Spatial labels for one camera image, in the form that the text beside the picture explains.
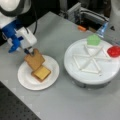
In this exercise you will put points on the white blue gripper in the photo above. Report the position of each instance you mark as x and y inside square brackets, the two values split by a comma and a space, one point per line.
[19, 38]

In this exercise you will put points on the toast bread slice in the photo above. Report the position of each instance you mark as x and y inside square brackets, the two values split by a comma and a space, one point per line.
[41, 77]
[35, 60]

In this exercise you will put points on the yellow cheese slice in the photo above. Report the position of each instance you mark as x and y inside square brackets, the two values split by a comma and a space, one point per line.
[40, 70]

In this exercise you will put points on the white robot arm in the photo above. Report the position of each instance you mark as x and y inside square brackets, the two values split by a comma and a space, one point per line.
[10, 10]

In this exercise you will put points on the white paper plate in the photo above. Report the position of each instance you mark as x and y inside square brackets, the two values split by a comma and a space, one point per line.
[28, 81]

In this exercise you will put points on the orange small object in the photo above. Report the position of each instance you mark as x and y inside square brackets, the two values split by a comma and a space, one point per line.
[81, 28]

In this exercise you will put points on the green lettuce piece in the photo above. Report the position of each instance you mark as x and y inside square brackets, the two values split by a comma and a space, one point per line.
[93, 40]

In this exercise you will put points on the white round divided tray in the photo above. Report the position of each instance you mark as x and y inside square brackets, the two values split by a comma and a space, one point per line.
[89, 64]

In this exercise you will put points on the red tomato slice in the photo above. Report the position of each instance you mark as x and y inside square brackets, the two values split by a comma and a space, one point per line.
[114, 51]

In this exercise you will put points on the grey metal frame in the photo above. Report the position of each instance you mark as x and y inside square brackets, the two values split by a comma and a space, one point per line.
[81, 16]

